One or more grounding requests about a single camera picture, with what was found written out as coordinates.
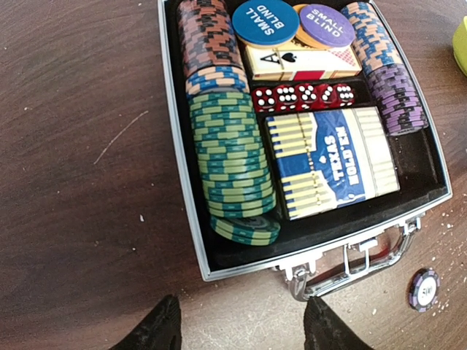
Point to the red die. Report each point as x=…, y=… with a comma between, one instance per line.
x=306, y=95
x=285, y=97
x=345, y=95
x=264, y=100
x=326, y=96

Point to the blue peach chip stack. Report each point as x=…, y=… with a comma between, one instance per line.
x=372, y=44

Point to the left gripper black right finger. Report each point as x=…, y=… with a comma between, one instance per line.
x=324, y=330

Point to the blue gold card box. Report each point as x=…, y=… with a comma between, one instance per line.
x=330, y=159

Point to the green yellow chip stack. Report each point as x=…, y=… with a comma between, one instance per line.
x=234, y=169

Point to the orange dealer button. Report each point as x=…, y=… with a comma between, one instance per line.
x=303, y=36

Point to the purple black chip stack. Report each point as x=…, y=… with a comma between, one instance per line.
x=397, y=99

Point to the purple 500 poker chip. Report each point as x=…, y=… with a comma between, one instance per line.
x=423, y=290

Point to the brown black chip stack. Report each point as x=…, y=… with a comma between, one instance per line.
x=207, y=37

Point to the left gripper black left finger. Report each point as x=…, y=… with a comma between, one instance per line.
x=160, y=329

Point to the blue small blind button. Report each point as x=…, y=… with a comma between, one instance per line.
x=265, y=23

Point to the aluminium poker case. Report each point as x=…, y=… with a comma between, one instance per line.
x=326, y=251

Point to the playing card deck box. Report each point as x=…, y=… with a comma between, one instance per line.
x=295, y=61

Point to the green bowl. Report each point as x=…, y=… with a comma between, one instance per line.
x=459, y=45

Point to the purple small blind button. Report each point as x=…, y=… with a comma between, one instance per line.
x=327, y=25

